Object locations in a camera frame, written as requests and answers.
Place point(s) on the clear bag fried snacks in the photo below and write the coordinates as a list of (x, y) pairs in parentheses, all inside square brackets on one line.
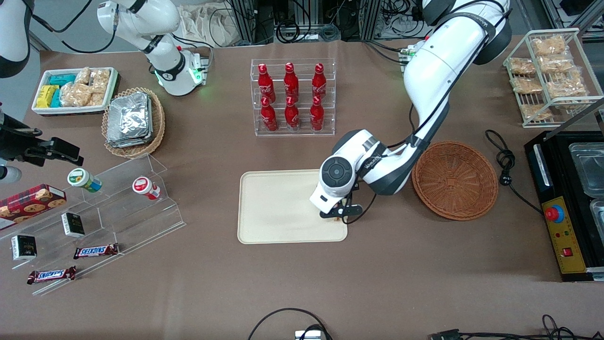
[(547, 46), (526, 85), (557, 63), (521, 66), (566, 87), (533, 112)]

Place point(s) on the black appliance housing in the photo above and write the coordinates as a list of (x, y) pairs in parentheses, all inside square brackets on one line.
[(554, 156)]

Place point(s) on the teal snack packet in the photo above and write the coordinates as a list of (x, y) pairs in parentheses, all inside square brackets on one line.
[(56, 99), (62, 79)]

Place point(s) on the aluminium frame corner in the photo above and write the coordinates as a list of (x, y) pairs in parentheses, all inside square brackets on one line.
[(561, 12)]

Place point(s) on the small white device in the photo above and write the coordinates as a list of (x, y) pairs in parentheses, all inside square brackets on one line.
[(309, 335)]

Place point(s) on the red emergency stop button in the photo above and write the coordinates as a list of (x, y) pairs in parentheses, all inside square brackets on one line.
[(555, 214)]

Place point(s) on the red cola bottle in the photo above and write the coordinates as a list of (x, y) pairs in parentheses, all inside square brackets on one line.
[(291, 84), (265, 85), (269, 118), (317, 118), (319, 84), (292, 118)]

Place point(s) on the cream plastic tray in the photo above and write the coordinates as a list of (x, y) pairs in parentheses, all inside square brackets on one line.
[(278, 206)]

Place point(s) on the small black white box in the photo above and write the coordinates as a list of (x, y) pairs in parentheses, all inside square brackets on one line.
[(23, 248), (73, 225)]

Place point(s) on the grey metal bar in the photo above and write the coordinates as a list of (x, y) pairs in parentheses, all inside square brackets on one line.
[(580, 113)]

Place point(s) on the clear acrylic bottle rack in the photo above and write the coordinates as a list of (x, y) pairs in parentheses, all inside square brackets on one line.
[(304, 132)]

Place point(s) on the white power strip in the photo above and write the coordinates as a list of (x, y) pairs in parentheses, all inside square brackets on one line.
[(401, 26)]

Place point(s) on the small steel pan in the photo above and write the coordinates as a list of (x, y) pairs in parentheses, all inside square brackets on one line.
[(598, 215)]

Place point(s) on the brown wicker basket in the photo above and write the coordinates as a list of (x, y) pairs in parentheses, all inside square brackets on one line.
[(455, 182)]

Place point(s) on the red lid yogurt cup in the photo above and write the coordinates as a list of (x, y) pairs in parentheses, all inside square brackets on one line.
[(144, 186)]

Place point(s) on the white rectangular snack bin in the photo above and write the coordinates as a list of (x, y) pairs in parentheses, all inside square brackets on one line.
[(71, 110)]

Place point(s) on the silver foil pouch stack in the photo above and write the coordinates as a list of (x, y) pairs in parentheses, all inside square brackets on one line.
[(130, 118)]

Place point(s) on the green lid yogurt cup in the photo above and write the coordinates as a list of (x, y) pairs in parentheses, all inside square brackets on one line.
[(82, 179)]

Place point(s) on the yellow snack packet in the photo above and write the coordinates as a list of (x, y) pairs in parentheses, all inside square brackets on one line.
[(46, 96)]

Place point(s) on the red plaid cookie box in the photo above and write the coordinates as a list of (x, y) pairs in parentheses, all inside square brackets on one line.
[(28, 205)]

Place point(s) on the yellow control panel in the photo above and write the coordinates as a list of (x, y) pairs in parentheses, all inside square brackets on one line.
[(566, 236)]

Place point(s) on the large steel pan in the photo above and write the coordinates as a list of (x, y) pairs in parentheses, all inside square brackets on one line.
[(590, 170)]

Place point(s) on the snickers chocolate bar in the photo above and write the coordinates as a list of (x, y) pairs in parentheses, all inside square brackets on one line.
[(51, 275), (96, 251)]

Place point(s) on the aluminium frame post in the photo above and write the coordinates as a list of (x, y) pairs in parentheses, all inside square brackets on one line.
[(245, 19), (370, 19)]

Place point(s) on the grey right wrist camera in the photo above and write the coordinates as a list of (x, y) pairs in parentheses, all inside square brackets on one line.
[(9, 174)]

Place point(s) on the clear bag rice crackers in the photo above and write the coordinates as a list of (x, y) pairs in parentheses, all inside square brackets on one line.
[(100, 80), (83, 75), (75, 94), (96, 99)]

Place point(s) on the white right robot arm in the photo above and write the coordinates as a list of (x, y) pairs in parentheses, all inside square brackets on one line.
[(165, 71)]

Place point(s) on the white cloth bag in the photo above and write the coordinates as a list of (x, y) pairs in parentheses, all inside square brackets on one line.
[(207, 23)]

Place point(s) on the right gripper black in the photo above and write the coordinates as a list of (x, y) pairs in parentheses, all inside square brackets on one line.
[(20, 145)]

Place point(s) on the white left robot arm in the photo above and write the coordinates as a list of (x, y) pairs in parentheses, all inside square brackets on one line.
[(434, 71)]

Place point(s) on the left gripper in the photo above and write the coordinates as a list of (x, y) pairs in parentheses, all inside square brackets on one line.
[(340, 204)]

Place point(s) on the light tan wicker basket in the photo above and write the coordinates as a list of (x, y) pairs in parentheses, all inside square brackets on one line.
[(158, 123)]

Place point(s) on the clear acrylic stepped shelf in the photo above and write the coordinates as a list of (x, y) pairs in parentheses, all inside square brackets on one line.
[(141, 222)]

